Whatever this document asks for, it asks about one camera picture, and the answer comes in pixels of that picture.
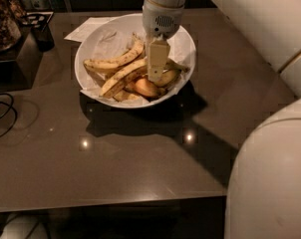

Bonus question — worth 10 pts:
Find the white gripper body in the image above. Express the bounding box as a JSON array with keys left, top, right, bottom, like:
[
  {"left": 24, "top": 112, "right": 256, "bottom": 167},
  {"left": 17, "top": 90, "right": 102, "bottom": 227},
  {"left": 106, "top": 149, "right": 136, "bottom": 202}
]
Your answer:
[{"left": 143, "top": 0, "right": 183, "bottom": 39}]

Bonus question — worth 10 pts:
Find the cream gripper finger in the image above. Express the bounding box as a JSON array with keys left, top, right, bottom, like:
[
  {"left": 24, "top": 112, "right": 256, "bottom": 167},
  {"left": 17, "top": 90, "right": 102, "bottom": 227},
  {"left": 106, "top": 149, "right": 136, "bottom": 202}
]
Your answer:
[{"left": 147, "top": 37, "right": 170, "bottom": 82}]

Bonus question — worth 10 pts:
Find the long spotted banana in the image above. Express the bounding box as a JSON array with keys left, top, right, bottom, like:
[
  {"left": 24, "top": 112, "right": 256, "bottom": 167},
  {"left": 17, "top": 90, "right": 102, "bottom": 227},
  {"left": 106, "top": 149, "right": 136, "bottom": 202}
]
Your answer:
[{"left": 100, "top": 59, "right": 190, "bottom": 99}]

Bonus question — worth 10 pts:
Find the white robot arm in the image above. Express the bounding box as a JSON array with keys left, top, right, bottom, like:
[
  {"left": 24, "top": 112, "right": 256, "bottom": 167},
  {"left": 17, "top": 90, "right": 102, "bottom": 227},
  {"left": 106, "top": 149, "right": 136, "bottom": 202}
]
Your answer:
[{"left": 211, "top": 0, "right": 301, "bottom": 239}]

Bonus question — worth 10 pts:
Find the small yellow banana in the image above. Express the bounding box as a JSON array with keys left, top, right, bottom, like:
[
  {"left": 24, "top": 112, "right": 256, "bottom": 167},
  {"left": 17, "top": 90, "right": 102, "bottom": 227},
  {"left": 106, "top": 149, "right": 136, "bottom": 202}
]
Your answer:
[{"left": 154, "top": 70, "right": 180, "bottom": 88}]

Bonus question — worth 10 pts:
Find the orange ripe banana piece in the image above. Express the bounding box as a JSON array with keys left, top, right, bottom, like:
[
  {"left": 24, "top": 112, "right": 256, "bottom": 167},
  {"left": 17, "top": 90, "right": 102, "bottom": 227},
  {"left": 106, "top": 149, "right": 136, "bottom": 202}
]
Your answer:
[{"left": 135, "top": 78, "right": 160, "bottom": 99}]

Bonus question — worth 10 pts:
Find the white bowl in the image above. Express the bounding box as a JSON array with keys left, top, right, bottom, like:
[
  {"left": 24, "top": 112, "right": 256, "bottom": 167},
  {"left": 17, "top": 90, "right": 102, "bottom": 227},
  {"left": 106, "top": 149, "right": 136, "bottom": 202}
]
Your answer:
[{"left": 75, "top": 13, "right": 196, "bottom": 109}]

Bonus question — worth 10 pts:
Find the upper spotted banana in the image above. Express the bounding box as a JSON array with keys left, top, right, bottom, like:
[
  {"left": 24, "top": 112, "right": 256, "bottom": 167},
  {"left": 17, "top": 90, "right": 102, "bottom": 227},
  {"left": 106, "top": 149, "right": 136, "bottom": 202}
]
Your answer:
[{"left": 83, "top": 34, "right": 145, "bottom": 74}]

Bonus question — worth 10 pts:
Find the white paper sheet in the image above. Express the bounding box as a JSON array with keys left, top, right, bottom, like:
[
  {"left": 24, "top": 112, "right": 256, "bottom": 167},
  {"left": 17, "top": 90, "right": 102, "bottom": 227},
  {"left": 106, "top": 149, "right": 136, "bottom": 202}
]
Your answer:
[{"left": 65, "top": 17, "right": 114, "bottom": 43}]

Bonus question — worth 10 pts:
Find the black cup holder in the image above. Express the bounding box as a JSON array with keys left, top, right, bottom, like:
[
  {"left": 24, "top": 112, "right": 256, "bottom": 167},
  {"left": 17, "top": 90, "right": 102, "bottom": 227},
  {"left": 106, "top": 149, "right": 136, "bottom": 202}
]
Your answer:
[{"left": 22, "top": 12, "right": 55, "bottom": 52}]

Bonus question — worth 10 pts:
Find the dark box stand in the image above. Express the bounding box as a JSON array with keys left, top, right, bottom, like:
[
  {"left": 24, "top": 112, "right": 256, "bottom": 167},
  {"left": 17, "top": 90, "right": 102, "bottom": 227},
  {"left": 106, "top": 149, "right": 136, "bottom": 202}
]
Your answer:
[{"left": 0, "top": 27, "right": 43, "bottom": 92}]

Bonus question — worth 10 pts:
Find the glass jar of snacks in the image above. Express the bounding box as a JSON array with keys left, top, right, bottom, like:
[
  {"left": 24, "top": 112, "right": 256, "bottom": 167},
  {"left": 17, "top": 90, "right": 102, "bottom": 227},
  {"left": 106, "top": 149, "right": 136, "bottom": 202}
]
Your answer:
[{"left": 0, "top": 0, "right": 22, "bottom": 52}]

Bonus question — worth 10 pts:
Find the black cable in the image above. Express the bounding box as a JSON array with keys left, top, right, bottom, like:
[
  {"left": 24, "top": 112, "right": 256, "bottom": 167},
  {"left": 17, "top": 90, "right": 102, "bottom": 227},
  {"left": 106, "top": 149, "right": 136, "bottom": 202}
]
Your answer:
[{"left": 0, "top": 85, "right": 19, "bottom": 140}]

